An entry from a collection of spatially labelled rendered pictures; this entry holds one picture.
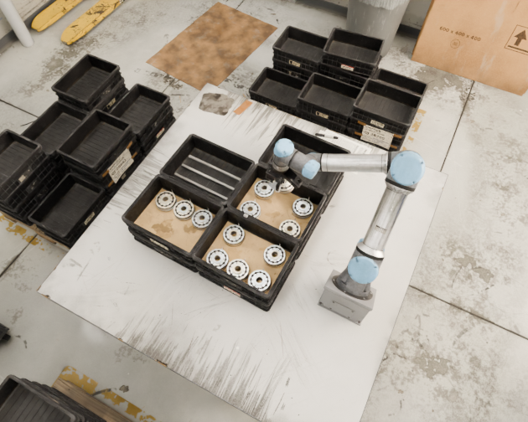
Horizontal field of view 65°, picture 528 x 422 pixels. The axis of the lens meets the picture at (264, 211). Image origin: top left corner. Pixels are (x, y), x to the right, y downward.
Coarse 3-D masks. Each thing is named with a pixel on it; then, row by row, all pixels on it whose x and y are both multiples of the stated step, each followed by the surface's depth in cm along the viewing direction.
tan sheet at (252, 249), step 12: (216, 240) 200; (252, 240) 200; (264, 240) 200; (228, 252) 196; (240, 252) 196; (252, 252) 197; (288, 252) 197; (252, 264) 194; (264, 264) 194; (276, 276) 190
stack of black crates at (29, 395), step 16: (0, 384) 189; (16, 384) 198; (32, 384) 199; (0, 400) 192; (16, 400) 195; (32, 400) 196; (48, 400) 186; (64, 400) 206; (0, 416) 192; (16, 416) 192; (32, 416) 192; (48, 416) 192; (64, 416) 192; (80, 416) 192; (96, 416) 221
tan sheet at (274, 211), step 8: (248, 192) 213; (248, 200) 211; (256, 200) 211; (264, 200) 211; (272, 200) 211; (280, 200) 211; (288, 200) 211; (264, 208) 208; (272, 208) 208; (280, 208) 208; (288, 208) 208; (264, 216) 206; (272, 216) 206; (280, 216) 206; (288, 216) 206; (272, 224) 204; (304, 224) 204
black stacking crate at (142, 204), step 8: (152, 184) 205; (160, 184) 212; (168, 184) 208; (152, 192) 208; (176, 192) 211; (184, 192) 205; (144, 200) 205; (192, 200) 209; (200, 200) 204; (136, 208) 201; (144, 208) 208; (216, 208) 202; (128, 216) 198; (136, 216) 204; (136, 232) 202; (168, 248) 193; (184, 256) 191
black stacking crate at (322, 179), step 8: (288, 128) 223; (280, 136) 224; (288, 136) 229; (296, 136) 226; (304, 136) 222; (272, 144) 217; (296, 144) 229; (304, 144) 227; (312, 144) 224; (320, 144) 220; (328, 144) 217; (272, 152) 224; (304, 152) 226; (320, 152) 226; (328, 152) 222; (336, 152) 219; (344, 152) 216; (264, 160) 216; (320, 176) 218; (328, 176) 219; (320, 184) 216; (328, 184) 216; (336, 184) 216
